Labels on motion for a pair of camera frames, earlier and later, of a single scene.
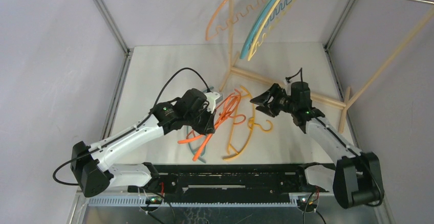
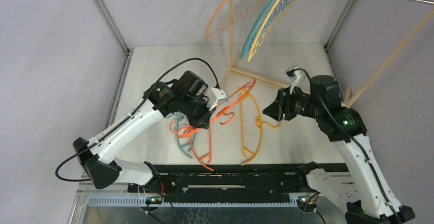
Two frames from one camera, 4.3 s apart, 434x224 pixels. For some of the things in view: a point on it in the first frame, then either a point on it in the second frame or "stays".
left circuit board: [154, 200] stays
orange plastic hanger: [191, 139] to [189, 131]
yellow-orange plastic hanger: [232, 152] to [259, 122]
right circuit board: [302, 203] stays
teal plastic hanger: [188, 139] to [185, 149]
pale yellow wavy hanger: [265, 30] stays
